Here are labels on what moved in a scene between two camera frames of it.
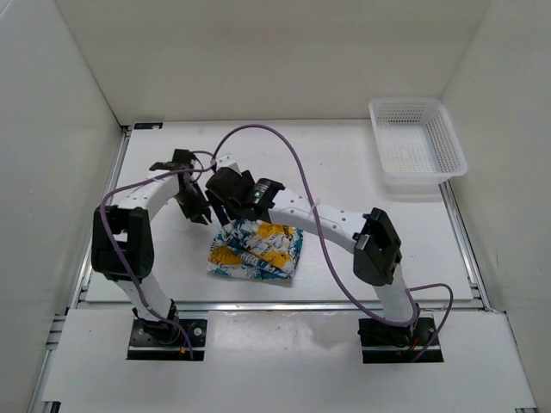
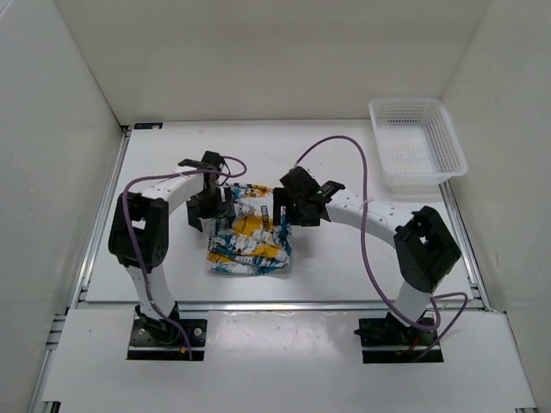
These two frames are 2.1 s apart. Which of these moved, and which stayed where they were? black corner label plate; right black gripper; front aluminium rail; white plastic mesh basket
Moved: right black gripper
Stayed: black corner label plate; white plastic mesh basket; front aluminium rail
